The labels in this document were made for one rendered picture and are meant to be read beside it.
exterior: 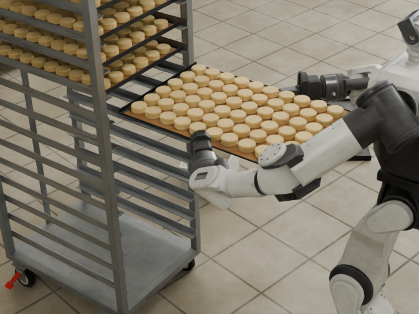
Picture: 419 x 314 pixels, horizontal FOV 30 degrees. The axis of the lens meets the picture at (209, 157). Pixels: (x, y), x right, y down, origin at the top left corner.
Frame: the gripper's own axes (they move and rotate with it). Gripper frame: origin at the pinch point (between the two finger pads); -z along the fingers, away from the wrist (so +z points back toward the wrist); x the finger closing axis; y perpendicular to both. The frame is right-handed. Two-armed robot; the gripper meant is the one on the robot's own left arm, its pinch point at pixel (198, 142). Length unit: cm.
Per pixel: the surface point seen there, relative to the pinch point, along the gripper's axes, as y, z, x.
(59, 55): 38, -37, 14
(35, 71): 47, -46, 5
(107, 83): 24.2, -31.2, 5.8
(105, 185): 28.2, -23.2, -27.3
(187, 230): -2, -57, -77
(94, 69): 27.7, -22.5, 15.2
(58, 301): 53, -51, -100
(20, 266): 66, -60, -88
